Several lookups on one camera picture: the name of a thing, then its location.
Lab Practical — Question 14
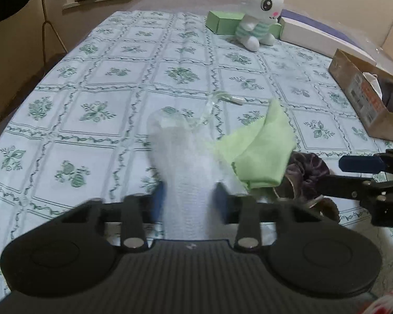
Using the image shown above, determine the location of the purple velvet scrunchie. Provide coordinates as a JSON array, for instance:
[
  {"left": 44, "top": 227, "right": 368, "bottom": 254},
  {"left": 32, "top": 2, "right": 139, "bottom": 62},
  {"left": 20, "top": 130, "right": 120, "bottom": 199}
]
[{"left": 272, "top": 152, "right": 330, "bottom": 203}]

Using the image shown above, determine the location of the brown fuzzy scrunchie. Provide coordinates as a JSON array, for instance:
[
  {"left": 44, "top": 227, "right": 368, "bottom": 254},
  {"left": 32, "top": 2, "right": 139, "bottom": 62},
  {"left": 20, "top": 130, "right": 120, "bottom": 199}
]
[{"left": 302, "top": 195, "right": 340, "bottom": 223}]

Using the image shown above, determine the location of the light green cloth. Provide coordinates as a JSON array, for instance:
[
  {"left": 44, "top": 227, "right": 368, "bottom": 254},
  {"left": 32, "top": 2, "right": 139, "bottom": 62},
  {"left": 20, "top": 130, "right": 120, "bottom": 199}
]
[{"left": 216, "top": 99, "right": 296, "bottom": 189}]

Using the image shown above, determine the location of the dark grey sock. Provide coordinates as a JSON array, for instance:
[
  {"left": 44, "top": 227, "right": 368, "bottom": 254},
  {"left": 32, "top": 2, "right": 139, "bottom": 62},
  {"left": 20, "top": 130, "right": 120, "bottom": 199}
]
[{"left": 378, "top": 77, "right": 393, "bottom": 113}]

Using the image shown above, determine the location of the white cloth in box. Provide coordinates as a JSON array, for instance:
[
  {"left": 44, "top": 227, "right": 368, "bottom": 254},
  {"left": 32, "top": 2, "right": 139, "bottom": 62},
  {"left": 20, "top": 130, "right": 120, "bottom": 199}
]
[{"left": 363, "top": 72, "right": 383, "bottom": 99}]

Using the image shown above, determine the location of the brown cardboard box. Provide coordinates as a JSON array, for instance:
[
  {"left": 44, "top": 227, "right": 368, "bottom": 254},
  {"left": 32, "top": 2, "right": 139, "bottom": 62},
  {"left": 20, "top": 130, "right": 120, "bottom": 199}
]
[{"left": 329, "top": 49, "right": 393, "bottom": 141}]

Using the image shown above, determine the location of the green floral tablecloth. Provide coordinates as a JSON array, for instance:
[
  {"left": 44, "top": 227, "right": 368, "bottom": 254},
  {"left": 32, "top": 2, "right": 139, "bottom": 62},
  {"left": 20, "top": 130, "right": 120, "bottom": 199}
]
[{"left": 0, "top": 11, "right": 393, "bottom": 299}]

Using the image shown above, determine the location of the small clear plastic clip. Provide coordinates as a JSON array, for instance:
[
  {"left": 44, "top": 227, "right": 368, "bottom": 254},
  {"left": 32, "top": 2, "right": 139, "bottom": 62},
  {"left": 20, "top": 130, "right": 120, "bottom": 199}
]
[{"left": 196, "top": 91, "right": 245, "bottom": 126}]

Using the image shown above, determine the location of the white blue flat box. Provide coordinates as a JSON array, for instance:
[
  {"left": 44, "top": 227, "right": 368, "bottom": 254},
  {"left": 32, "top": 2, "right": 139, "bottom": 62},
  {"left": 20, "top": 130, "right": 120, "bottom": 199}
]
[{"left": 280, "top": 9, "right": 377, "bottom": 66}]

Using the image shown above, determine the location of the light green small box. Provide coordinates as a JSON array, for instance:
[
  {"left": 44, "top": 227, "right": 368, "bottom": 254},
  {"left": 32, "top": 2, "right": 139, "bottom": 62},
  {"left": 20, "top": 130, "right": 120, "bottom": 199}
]
[{"left": 205, "top": 11, "right": 282, "bottom": 39}]

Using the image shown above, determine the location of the white bunny plush toy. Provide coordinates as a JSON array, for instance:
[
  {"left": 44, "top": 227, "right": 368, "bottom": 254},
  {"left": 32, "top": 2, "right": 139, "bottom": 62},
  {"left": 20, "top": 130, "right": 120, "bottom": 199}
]
[{"left": 235, "top": 0, "right": 284, "bottom": 52}]

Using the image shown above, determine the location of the metal coat rack stand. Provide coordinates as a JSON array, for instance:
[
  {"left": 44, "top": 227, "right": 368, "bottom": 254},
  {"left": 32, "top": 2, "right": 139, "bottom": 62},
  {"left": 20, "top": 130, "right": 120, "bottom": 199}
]
[{"left": 40, "top": 0, "right": 68, "bottom": 67}]

